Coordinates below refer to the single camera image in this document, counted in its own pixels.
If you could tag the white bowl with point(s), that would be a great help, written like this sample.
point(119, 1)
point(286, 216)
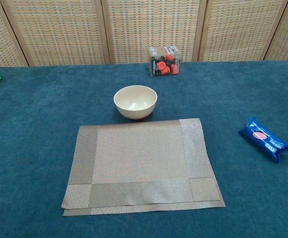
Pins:
point(135, 99)

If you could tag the brown woven placemat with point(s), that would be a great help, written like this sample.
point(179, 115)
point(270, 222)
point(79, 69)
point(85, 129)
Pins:
point(139, 158)

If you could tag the clear box of red caps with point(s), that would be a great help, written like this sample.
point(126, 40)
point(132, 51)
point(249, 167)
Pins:
point(164, 64)

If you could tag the blue table cloth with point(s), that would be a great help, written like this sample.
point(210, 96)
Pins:
point(34, 148)

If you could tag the blue cookie packet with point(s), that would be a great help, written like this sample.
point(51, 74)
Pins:
point(263, 138)

